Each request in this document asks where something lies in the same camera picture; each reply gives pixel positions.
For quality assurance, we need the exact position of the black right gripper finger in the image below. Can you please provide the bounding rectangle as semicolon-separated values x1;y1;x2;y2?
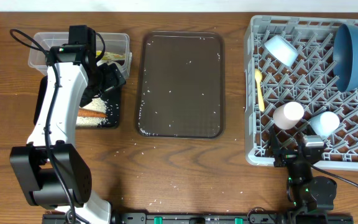
298;123;316;137
268;126;282;152

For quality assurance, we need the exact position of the light blue cup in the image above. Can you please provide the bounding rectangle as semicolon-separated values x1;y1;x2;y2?
309;111;340;139

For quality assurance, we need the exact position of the wrapper trash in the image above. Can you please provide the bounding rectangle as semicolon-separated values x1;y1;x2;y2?
97;52;126;67

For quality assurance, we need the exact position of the pink cup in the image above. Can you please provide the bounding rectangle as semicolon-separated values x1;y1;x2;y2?
273;101;305;130

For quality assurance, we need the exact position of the white rice pile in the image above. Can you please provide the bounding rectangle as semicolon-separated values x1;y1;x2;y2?
76;98;108;128

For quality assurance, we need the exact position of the orange carrot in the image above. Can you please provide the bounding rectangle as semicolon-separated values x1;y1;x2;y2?
78;108;107;118

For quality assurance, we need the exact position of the yellow plastic spoon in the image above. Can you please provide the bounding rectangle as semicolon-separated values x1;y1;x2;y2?
254;69;265;112

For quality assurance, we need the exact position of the light blue bowl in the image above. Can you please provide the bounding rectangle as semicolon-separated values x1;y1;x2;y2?
264;35;298;67

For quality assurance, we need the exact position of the dark blue plate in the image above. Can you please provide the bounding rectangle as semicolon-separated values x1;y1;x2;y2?
333;24;358;92

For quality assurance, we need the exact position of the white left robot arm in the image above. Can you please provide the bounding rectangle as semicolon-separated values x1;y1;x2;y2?
9;25;126;223

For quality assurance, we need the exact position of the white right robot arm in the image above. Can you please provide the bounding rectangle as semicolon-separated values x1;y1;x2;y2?
268;127;358;223

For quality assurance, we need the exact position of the black waste tray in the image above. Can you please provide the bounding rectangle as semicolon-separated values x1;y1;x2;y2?
33;74;122;129

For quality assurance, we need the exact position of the grey dishwasher rack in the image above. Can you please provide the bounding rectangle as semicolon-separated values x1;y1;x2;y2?
244;16;358;171

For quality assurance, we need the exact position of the clear plastic bin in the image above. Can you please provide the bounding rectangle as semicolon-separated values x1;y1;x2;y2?
28;32;132;79

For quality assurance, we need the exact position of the brown serving tray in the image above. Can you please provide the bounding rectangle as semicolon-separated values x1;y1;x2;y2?
135;31;225;139

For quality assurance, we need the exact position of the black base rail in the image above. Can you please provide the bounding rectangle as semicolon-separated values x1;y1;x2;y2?
42;209;354;224

